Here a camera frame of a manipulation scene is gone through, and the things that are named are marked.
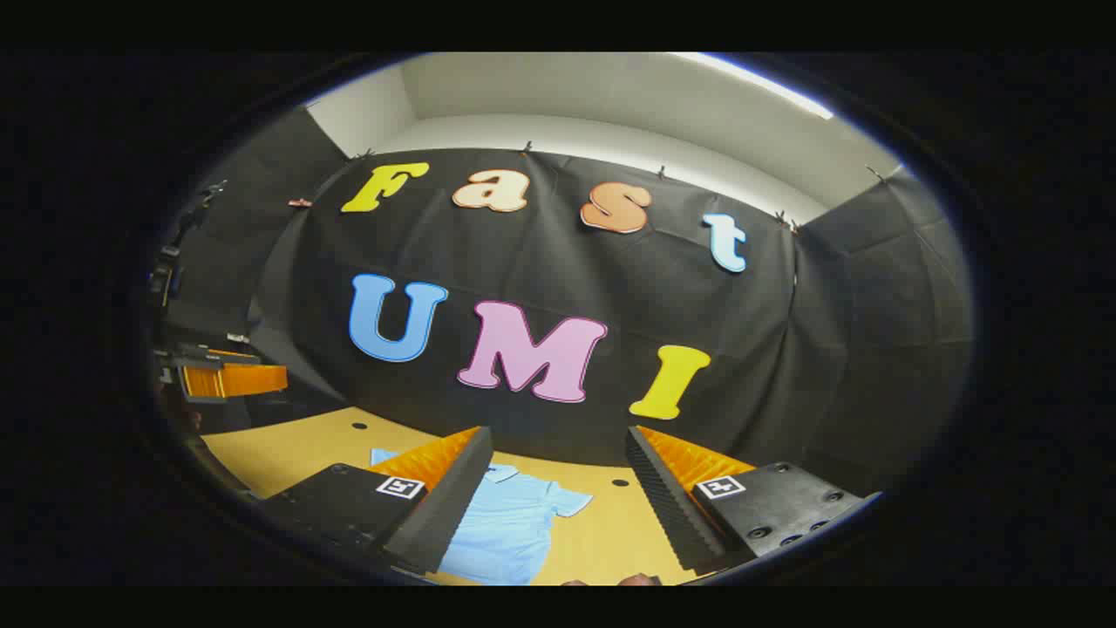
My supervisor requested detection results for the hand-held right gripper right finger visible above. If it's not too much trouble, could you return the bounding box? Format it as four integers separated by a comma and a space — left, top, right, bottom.
625, 425, 883, 577

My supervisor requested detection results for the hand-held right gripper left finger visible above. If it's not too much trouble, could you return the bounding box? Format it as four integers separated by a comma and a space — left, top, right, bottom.
257, 426, 494, 578

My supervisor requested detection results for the light blue polo T-shirt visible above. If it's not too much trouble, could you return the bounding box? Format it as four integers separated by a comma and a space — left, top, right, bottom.
371, 447, 594, 585

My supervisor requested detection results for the black backdrop cloth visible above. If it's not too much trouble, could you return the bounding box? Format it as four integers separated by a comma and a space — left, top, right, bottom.
153, 105, 976, 498

